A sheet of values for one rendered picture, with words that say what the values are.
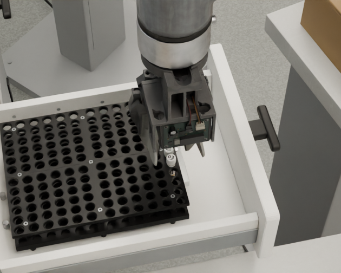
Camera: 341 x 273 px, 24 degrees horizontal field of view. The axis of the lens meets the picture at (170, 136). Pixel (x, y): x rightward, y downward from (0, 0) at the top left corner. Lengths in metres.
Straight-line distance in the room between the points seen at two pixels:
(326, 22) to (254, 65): 1.03
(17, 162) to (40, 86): 1.22
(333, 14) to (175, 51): 0.55
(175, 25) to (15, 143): 0.38
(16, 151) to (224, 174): 0.28
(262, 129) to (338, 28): 0.30
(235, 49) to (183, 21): 1.62
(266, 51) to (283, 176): 0.74
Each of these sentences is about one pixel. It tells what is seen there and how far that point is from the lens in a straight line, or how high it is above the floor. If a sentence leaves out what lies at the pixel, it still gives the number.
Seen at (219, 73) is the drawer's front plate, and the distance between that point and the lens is 1.08.
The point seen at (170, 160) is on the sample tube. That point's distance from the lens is 1.01.
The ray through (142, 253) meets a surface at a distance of 0.99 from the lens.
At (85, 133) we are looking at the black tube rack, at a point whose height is 0.90.
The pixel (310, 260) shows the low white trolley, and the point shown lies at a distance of 1.12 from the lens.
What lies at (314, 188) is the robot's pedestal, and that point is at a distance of 1.59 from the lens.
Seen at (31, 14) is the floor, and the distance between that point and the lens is 2.49.
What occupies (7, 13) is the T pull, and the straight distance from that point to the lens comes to 1.20.
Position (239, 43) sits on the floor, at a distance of 2.38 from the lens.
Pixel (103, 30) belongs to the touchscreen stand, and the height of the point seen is 0.16.
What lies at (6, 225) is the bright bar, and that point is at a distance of 1.06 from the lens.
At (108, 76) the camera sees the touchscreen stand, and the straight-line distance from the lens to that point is 2.24.
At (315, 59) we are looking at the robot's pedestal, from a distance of 1.34.
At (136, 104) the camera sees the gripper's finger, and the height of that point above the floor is 1.04.
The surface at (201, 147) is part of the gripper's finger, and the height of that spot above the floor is 0.99.
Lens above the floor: 1.75
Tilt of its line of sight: 54 degrees down
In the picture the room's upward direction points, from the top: straight up
